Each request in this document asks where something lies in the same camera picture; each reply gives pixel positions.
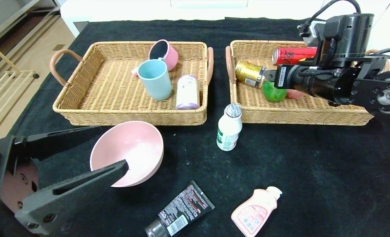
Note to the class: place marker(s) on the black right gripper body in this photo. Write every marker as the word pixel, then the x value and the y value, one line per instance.
pixel 281 76

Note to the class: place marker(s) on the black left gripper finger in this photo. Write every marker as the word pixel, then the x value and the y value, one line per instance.
pixel 60 141
pixel 73 196

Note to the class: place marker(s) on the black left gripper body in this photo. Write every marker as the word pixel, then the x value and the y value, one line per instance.
pixel 8 171

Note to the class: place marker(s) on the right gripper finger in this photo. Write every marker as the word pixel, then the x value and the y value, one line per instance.
pixel 271 75

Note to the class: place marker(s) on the green lime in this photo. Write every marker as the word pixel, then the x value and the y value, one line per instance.
pixel 274 93

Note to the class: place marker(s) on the red peach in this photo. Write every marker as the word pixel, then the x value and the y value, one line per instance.
pixel 295 94

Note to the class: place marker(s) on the white milk drink bottle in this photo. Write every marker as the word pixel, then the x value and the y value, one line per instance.
pixel 229 131

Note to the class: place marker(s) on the pink lotion bottle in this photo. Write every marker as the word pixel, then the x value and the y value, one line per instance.
pixel 254 212

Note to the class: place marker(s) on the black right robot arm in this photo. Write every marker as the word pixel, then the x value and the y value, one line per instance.
pixel 389 95

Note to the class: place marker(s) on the red soda can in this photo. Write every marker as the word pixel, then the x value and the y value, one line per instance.
pixel 290 56

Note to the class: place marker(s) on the gold drink can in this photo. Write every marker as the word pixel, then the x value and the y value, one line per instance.
pixel 247 74

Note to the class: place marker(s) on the pink bowl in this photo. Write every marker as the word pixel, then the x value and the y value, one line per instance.
pixel 129 148

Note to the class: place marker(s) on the white bottle with purple base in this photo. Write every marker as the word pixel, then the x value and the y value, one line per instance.
pixel 187 93

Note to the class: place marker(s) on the small floor socket cover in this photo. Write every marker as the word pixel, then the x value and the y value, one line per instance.
pixel 59 47

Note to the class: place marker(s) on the pink mug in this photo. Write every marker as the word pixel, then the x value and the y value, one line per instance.
pixel 172 56

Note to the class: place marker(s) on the black cosmetic tube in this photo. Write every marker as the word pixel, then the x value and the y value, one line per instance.
pixel 182 209

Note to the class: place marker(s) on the teal plastic cup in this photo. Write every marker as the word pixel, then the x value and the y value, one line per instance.
pixel 156 84

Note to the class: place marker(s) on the black tablecloth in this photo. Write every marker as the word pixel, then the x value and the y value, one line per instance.
pixel 195 164

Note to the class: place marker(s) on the gray metal shelf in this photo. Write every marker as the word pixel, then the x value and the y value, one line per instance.
pixel 17 13

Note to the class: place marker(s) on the white table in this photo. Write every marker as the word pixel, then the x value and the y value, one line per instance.
pixel 149 11

